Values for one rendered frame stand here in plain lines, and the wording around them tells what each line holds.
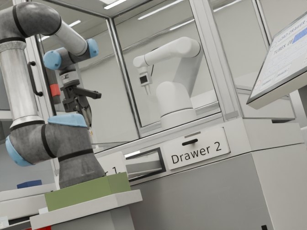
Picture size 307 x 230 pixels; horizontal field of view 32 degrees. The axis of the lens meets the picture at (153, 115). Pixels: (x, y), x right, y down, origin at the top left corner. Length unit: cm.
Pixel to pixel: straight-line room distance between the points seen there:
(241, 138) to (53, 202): 90
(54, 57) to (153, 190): 74
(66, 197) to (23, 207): 136
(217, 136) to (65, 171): 79
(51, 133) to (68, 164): 11
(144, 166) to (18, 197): 96
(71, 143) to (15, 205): 132
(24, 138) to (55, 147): 11
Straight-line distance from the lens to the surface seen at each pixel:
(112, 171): 213
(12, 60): 185
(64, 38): 200
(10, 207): 296
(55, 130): 173
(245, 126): 225
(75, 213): 162
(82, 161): 170
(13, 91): 182
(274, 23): 557
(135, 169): 221
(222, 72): 228
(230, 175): 228
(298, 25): 195
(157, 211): 244
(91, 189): 165
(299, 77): 170
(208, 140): 228
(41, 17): 186
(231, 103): 226
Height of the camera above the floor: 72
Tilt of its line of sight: 8 degrees up
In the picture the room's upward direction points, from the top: 15 degrees counter-clockwise
